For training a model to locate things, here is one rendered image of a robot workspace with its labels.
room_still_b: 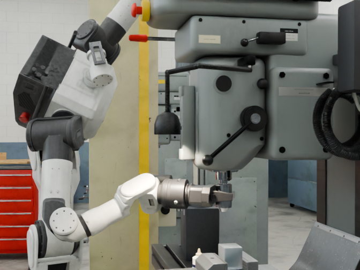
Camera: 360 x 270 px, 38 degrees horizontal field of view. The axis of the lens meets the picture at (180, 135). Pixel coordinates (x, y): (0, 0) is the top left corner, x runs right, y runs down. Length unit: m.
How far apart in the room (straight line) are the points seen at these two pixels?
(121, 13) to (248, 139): 0.73
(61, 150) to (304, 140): 0.70
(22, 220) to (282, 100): 4.83
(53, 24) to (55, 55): 8.89
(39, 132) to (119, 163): 1.63
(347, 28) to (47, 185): 0.91
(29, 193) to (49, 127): 4.38
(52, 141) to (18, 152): 8.92
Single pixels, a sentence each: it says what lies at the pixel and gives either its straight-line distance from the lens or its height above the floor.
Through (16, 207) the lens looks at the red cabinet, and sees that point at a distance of 6.02.
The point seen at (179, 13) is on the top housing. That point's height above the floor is 1.73.
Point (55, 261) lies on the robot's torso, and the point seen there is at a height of 0.93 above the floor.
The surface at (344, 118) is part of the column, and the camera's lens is 1.65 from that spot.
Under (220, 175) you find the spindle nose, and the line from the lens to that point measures 1.51.
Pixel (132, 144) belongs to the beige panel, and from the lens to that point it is 3.21.
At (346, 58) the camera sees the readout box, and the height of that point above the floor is 1.59.
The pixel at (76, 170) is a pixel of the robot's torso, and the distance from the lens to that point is 2.03.
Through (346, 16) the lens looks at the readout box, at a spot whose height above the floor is 1.69.
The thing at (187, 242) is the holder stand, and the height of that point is 1.02.
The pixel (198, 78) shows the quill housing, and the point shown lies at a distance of 1.46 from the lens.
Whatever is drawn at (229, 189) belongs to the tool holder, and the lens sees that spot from 1.52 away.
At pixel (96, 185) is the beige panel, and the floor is 1.09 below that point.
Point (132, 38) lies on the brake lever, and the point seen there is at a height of 1.70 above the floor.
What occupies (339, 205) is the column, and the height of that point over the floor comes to 1.19.
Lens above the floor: 1.42
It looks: level
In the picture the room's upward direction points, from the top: straight up
